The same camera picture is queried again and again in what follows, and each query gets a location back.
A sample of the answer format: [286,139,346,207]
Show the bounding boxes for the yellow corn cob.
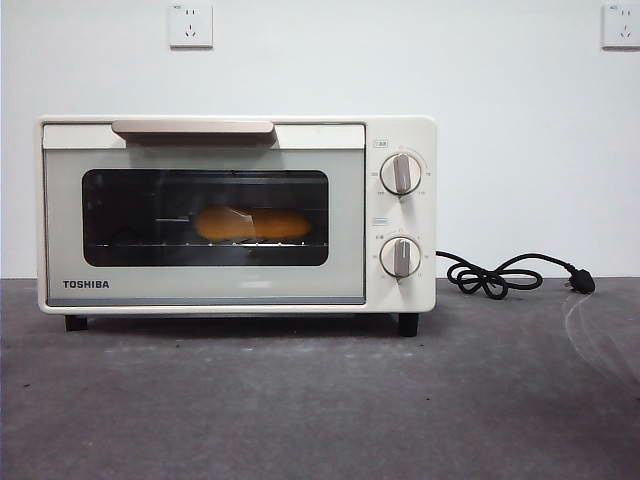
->
[196,204,311,242]

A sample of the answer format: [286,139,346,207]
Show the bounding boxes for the beige oven door handle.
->
[111,120,276,148]

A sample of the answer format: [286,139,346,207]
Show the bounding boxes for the glass oven door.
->
[43,123,367,306]

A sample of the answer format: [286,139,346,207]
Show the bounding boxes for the cream oven knob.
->
[379,237,422,279]
[379,153,423,196]

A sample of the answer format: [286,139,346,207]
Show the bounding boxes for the cream Toshiba toaster oven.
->
[37,115,438,315]

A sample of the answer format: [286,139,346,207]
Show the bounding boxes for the wire oven rack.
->
[94,227,327,250]

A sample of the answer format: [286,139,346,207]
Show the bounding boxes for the white wall socket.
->
[168,2,214,50]
[601,2,640,51]

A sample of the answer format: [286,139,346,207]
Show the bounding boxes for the black power cable with plug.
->
[435,249,597,301]

